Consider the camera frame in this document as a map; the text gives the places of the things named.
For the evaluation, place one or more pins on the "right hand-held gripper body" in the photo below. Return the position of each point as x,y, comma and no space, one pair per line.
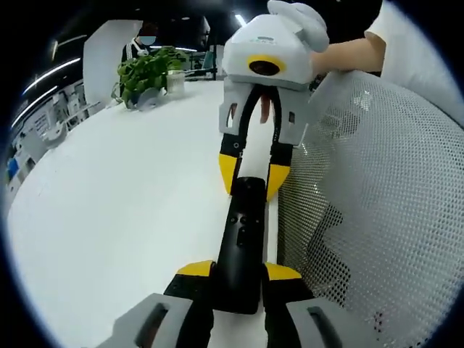
268,47

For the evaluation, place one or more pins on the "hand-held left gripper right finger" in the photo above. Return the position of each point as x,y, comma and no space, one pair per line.
286,319

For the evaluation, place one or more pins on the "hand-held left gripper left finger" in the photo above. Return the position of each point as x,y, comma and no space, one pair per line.
181,308

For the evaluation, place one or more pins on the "black remote control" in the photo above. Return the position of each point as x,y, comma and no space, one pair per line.
243,246

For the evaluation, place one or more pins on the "white plant pot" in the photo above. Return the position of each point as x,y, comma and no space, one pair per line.
176,82

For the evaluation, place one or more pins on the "green potted plant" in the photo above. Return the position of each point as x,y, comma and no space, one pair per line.
145,72

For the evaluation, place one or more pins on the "white square pillar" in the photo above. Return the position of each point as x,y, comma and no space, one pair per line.
105,61

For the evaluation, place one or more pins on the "white ceiling light strip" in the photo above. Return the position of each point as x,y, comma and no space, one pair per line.
50,76
29,110

